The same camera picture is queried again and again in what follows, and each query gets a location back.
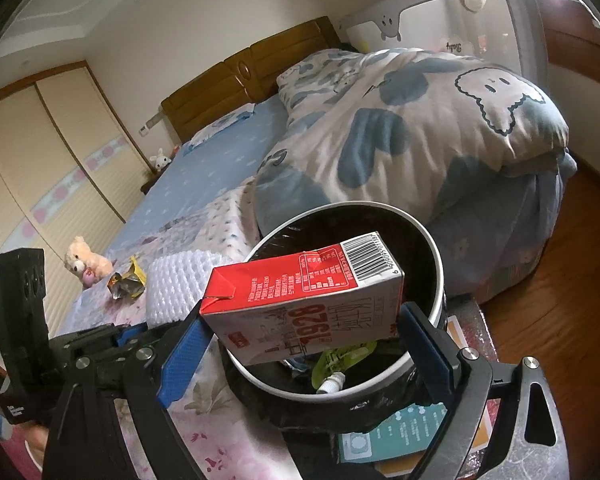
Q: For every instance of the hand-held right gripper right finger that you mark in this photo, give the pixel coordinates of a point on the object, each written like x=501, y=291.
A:
x=430, y=355

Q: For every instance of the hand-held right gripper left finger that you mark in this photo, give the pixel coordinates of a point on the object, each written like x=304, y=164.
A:
x=180, y=357

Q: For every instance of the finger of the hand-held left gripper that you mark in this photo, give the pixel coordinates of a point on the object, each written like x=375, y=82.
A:
x=105, y=337

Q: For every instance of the white foam net sleeve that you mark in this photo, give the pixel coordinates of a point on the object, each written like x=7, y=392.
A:
x=180, y=280

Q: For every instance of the green drink pouch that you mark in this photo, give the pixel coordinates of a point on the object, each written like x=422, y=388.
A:
x=335, y=365

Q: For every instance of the white-rimmed black trash bin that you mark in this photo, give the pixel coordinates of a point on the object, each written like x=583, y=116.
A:
x=420, y=260

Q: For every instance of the red milk carton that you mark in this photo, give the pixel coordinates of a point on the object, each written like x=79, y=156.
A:
x=300, y=300

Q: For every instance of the yellow snack wrapper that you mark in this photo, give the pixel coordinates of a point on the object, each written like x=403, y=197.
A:
x=127, y=280

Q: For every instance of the floral patterned blanket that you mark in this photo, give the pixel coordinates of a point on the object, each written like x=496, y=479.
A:
x=220, y=410

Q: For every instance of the teal booklet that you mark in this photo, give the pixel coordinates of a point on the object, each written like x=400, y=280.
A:
x=410, y=425

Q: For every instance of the beige teddy bear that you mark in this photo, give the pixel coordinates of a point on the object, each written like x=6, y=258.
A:
x=82, y=260

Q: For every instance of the cream sliding door wardrobe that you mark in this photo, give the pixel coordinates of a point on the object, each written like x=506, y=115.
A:
x=40, y=170

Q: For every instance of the white bunny plush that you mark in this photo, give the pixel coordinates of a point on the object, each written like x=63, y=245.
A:
x=160, y=160

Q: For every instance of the blue sheeted bed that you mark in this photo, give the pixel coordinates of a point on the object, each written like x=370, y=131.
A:
x=215, y=170

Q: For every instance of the blue and white printed duvet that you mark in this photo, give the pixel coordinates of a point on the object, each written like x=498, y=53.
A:
x=420, y=135

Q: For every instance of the blue and white pillow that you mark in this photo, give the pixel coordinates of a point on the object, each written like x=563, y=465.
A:
x=220, y=122

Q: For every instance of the wooden headboard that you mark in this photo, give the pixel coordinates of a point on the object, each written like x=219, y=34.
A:
x=250, y=70

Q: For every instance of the white hanging toy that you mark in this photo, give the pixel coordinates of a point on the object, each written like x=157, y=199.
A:
x=474, y=0

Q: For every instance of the wooden dresser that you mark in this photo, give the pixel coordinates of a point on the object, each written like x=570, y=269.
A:
x=580, y=30

